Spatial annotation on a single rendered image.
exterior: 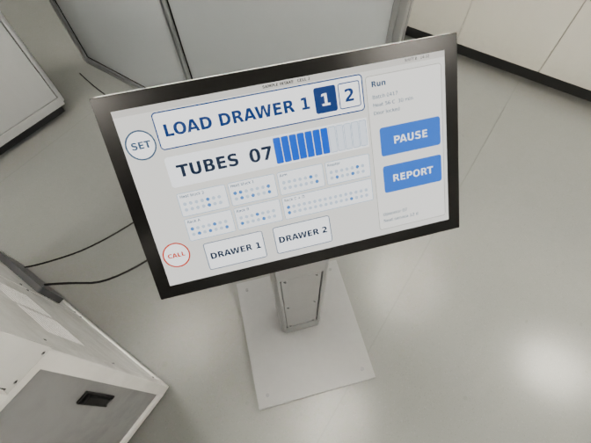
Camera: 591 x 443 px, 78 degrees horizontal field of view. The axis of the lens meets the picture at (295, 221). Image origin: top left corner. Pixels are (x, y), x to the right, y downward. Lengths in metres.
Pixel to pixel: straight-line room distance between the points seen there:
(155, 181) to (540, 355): 1.59
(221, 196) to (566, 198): 1.92
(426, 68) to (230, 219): 0.37
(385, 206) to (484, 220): 1.37
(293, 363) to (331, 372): 0.15
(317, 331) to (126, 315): 0.81
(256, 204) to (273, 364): 1.02
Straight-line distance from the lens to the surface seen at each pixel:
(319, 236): 0.59
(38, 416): 1.06
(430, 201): 0.65
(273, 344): 1.52
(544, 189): 2.21
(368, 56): 0.57
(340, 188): 0.58
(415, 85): 0.60
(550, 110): 2.63
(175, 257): 0.59
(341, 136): 0.56
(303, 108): 0.55
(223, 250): 0.58
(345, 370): 1.51
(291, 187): 0.56
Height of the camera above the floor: 1.52
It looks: 60 degrees down
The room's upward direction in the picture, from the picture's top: 2 degrees counter-clockwise
